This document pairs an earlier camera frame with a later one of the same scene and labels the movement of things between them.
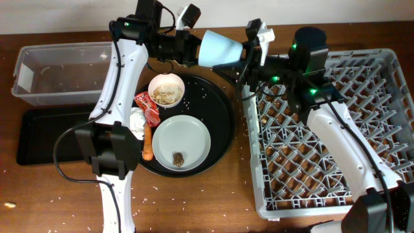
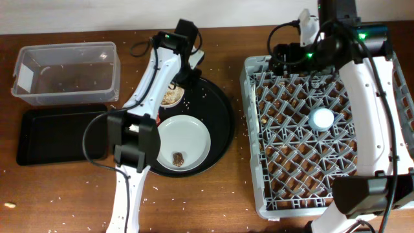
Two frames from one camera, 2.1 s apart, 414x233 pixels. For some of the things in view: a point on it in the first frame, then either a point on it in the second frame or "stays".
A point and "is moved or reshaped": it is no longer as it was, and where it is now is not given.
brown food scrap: (178, 158) stays
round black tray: (207, 100) stays
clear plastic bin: (61, 73) stays
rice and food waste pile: (167, 93) stays
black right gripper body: (277, 68) -> (293, 52)
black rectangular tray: (37, 129) stays
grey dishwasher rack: (293, 177) stays
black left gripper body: (178, 48) -> (187, 76)
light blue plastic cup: (215, 50) is moved or reshaped
